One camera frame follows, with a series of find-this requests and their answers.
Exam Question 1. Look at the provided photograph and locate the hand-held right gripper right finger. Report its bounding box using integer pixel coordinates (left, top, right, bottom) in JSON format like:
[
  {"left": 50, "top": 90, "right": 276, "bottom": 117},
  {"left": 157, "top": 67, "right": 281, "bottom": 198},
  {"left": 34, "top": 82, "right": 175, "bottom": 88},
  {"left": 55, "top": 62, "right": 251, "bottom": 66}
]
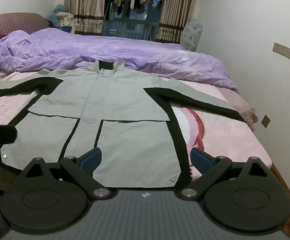
[{"left": 179, "top": 148, "right": 273, "bottom": 200}]

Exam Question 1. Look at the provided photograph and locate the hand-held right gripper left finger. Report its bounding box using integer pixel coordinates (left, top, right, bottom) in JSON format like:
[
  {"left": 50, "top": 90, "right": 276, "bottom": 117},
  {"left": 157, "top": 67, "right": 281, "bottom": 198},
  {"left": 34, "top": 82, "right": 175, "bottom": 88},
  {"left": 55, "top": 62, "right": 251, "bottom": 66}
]
[{"left": 22, "top": 148, "right": 110, "bottom": 200}]

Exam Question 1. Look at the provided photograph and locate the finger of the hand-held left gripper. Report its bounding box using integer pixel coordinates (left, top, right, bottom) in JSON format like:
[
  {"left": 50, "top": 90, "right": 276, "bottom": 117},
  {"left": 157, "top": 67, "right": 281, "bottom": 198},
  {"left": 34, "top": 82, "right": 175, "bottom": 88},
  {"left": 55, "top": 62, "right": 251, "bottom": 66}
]
[{"left": 0, "top": 124, "right": 18, "bottom": 146}]

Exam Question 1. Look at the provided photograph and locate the grey and black jacket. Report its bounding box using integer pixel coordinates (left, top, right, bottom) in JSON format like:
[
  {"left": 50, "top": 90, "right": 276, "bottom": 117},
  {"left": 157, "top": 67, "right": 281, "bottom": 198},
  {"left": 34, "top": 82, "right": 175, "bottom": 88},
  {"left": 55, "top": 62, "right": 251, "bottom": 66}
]
[{"left": 0, "top": 60, "right": 247, "bottom": 189}]

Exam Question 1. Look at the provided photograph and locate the pile of blue white clothes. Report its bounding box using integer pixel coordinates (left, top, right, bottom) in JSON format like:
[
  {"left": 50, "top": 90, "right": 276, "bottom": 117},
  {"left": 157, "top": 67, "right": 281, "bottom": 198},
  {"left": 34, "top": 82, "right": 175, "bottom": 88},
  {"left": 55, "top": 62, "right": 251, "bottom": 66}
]
[{"left": 46, "top": 4, "right": 75, "bottom": 33}]

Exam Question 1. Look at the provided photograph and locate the pink printed bed sheet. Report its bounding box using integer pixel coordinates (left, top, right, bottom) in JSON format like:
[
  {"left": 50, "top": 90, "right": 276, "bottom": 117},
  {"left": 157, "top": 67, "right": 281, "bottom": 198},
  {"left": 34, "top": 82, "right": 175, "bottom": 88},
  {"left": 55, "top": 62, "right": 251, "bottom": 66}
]
[{"left": 0, "top": 71, "right": 272, "bottom": 180}]

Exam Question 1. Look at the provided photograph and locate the dusty pink blanket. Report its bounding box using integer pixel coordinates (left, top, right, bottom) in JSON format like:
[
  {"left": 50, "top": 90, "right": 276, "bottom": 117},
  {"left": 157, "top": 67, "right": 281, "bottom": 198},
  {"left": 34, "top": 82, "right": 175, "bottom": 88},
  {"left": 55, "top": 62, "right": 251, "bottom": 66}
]
[{"left": 216, "top": 86, "right": 258, "bottom": 132}]

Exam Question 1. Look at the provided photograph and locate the purple duvet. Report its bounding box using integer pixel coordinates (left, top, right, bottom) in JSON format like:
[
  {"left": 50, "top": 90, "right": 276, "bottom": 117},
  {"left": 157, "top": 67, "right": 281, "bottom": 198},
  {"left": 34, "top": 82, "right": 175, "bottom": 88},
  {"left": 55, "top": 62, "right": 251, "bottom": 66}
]
[{"left": 0, "top": 27, "right": 239, "bottom": 94}]

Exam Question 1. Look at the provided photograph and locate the maroon padded headboard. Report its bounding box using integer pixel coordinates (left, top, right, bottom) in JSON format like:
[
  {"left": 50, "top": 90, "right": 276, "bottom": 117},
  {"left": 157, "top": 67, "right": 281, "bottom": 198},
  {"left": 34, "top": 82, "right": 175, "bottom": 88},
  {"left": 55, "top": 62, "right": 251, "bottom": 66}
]
[{"left": 0, "top": 12, "right": 49, "bottom": 42}]

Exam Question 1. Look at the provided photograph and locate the standing fan with white cover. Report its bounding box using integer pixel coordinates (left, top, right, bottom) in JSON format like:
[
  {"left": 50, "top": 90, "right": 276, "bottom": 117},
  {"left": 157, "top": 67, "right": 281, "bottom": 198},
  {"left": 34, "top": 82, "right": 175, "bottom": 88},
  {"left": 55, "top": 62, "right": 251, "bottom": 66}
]
[{"left": 181, "top": 19, "right": 203, "bottom": 52}]

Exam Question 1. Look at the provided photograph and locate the glass balcony door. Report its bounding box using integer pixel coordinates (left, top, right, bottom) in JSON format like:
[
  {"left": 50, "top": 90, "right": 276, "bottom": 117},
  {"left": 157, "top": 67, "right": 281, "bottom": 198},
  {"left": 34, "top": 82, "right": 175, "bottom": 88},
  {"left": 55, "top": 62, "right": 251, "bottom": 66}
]
[{"left": 102, "top": 0, "right": 169, "bottom": 41}]

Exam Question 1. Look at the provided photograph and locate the beige patterned curtain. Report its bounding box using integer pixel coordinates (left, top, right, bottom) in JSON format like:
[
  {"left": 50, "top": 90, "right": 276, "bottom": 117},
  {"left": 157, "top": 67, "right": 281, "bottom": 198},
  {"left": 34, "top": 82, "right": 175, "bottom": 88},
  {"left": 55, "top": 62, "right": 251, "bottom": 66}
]
[
  {"left": 65, "top": 0, "right": 106, "bottom": 36},
  {"left": 156, "top": 0, "right": 198, "bottom": 44}
]

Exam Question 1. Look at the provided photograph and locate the beige wall socket plate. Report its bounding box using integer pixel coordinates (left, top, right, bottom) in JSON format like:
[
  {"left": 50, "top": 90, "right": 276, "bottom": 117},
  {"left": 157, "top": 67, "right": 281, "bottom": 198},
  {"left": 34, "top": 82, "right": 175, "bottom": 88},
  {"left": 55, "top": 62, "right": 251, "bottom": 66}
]
[{"left": 273, "top": 42, "right": 290, "bottom": 60}]

